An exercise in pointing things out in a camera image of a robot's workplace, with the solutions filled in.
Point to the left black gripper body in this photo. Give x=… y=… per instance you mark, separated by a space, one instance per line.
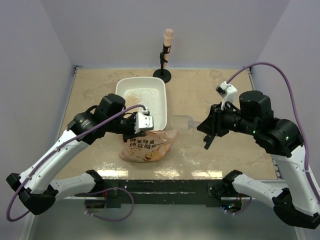
x=127 y=124

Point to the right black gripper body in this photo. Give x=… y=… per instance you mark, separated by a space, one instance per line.
x=222 y=120

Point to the clear plastic scoop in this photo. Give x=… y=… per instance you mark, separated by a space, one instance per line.
x=183 y=123

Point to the pink cat litter bag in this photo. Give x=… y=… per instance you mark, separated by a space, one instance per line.
x=150 y=148

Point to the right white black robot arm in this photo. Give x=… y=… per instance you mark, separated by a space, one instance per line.
x=295 y=204

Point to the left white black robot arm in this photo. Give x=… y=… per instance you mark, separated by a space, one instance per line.
x=38 y=189

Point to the white plastic litter box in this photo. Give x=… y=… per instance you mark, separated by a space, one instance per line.
x=149 y=92

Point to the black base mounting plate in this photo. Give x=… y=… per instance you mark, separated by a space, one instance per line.
x=209 y=193

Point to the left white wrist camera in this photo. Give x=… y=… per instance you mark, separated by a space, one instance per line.
x=143 y=121

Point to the black stand with beige handle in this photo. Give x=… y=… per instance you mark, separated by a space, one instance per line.
x=162 y=73

